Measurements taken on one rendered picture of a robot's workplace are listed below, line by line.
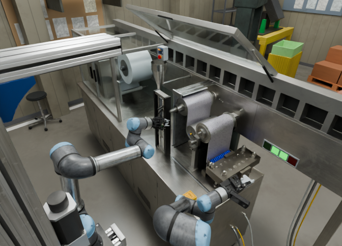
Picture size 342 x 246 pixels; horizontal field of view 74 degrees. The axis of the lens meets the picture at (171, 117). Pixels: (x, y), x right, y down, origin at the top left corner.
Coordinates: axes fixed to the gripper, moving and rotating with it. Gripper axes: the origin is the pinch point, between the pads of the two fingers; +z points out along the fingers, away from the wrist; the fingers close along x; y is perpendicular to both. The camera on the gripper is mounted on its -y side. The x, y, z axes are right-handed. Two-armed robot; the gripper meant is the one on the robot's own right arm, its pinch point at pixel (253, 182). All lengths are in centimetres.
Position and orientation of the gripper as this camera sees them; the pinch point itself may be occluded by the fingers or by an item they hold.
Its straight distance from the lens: 140.5
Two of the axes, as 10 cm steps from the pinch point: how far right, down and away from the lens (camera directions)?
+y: -4.7, -7.0, 5.3
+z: 8.7, -2.7, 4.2
